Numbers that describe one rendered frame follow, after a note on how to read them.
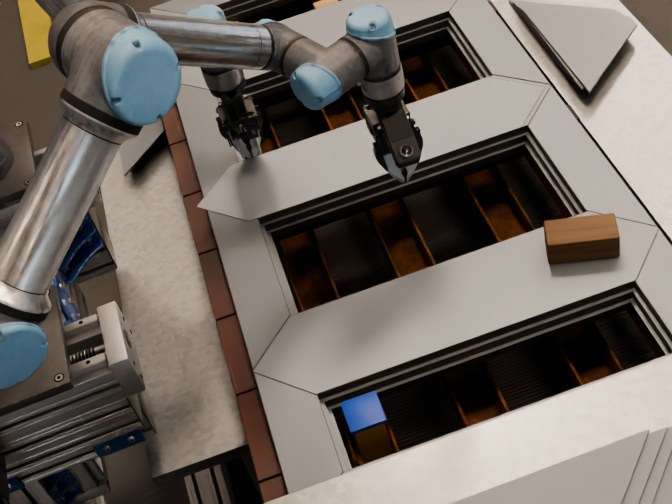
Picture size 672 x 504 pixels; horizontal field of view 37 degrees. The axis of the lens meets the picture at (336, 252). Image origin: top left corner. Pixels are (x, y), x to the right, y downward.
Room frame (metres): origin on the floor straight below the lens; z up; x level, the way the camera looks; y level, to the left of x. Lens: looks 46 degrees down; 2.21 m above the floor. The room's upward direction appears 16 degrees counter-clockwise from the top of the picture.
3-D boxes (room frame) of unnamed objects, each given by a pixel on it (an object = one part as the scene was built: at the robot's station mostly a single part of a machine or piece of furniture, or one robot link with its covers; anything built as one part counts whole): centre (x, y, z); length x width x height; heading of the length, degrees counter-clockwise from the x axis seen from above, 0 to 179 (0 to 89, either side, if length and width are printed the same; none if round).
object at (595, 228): (1.14, -0.41, 0.89); 0.12 x 0.06 x 0.05; 77
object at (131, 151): (2.06, 0.38, 0.70); 0.39 x 0.12 x 0.04; 4
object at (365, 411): (0.92, 0.03, 0.88); 0.06 x 0.06 x 0.02; 4
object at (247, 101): (1.60, 0.11, 1.01); 0.09 x 0.08 x 0.12; 4
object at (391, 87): (1.39, -0.15, 1.15); 0.08 x 0.08 x 0.05
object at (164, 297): (1.71, 0.38, 0.67); 1.30 x 0.20 x 0.03; 4
